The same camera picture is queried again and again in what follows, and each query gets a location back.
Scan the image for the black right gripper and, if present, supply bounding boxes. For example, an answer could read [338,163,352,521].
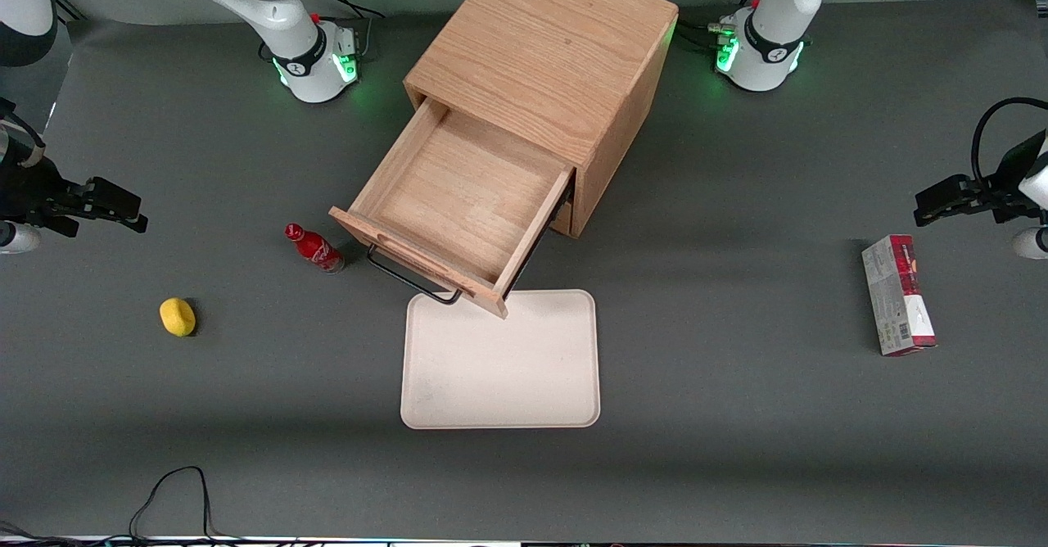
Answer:
[0,152,149,238]

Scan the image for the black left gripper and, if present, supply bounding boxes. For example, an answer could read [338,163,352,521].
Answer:
[915,131,1048,227]

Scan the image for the wooden drawer with black handle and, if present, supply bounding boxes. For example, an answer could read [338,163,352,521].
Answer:
[329,97,576,319]
[545,197,576,235]

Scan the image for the wooden drawer cabinet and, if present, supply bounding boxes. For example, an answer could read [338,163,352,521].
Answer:
[403,0,680,239]

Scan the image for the red plaid carton box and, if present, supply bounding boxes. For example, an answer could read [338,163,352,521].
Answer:
[861,234,937,357]

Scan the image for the yellow lemon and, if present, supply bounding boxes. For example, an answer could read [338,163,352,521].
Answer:
[159,297,197,337]

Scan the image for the red cola bottle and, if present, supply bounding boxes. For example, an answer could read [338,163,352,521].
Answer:
[284,223,346,274]

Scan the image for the beige rectangular tray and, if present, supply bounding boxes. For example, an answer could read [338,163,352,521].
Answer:
[400,289,601,430]

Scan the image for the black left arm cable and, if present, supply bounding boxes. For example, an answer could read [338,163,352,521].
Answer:
[971,97,1048,197]

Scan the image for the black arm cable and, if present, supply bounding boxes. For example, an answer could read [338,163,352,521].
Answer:
[971,97,1048,197]
[0,98,47,167]

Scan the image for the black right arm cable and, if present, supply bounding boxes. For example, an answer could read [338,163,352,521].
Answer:
[0,98,47,167]

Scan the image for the black cable on table edge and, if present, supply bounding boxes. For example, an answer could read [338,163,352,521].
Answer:
[129,466,218,544]

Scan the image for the black left base cables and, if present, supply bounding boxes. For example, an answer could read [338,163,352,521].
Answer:
[675,0,764,50]

